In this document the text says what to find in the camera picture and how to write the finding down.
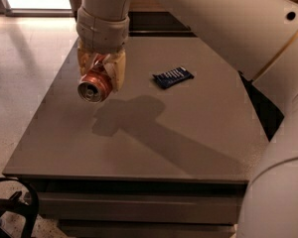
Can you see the red coke can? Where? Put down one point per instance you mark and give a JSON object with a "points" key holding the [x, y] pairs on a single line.
{"points": [[95, 86]]}

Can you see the blue snack bar wrapper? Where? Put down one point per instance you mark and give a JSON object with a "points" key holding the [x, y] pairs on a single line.
{"points": [[172, 77]]}

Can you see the grey drawer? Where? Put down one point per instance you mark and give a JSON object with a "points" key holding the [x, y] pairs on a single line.
{"points": [[141, 208], [118, 229]]}

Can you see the grey upper drawer front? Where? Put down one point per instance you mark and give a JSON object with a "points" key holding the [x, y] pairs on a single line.
{"points": [[141, 208]]}

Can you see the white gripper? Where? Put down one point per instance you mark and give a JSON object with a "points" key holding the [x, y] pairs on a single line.
{"points": [[101, 34]]}

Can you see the grey lower drawer front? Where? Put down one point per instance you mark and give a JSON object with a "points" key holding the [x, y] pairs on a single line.
{"points": [[118, 229]]}

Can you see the black chair part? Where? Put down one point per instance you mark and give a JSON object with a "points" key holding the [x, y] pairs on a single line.
{"points": [[15, 205]]}

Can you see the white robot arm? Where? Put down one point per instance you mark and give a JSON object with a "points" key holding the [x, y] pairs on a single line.
{"points": [[259, 38]]}

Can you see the grey cabinet table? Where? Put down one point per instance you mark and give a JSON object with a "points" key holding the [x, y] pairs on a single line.
{"points": [[200, 137]]}

